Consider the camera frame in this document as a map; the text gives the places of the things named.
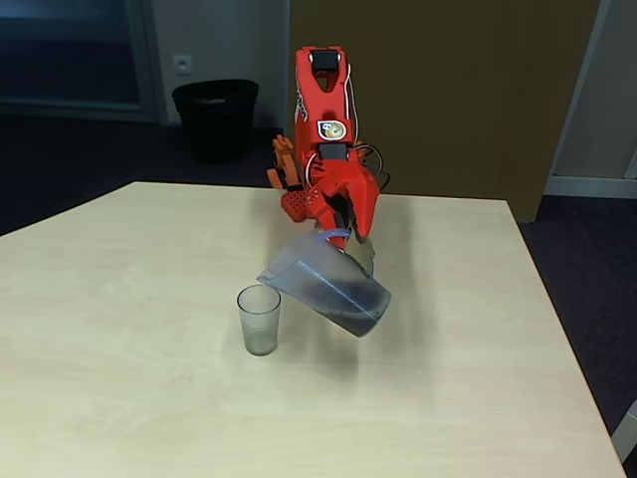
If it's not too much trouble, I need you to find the black trash bin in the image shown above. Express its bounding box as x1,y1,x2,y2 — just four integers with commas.
171,79,261,163

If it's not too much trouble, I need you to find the black power cable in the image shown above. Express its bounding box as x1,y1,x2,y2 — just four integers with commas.
355,142,393,194

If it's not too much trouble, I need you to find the brown pin board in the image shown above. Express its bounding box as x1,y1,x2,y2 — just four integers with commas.
288,0,601,224

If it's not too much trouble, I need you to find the translucent jug with taped handle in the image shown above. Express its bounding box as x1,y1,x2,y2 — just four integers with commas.
256,227,393,339

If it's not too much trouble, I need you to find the orange table clamp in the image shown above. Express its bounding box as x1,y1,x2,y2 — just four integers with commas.
266,133,305,193

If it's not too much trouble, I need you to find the clear plastic cup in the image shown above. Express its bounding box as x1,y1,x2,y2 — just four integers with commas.
236,284,283,357

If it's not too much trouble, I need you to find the grey chair part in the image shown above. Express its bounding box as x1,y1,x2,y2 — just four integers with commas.
610,397,637,467

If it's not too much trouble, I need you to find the grey framed glass window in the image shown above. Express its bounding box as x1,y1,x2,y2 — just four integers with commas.
0,0,169,124

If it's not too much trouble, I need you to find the white door frame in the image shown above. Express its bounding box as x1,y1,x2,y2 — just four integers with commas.
541,0,637,200

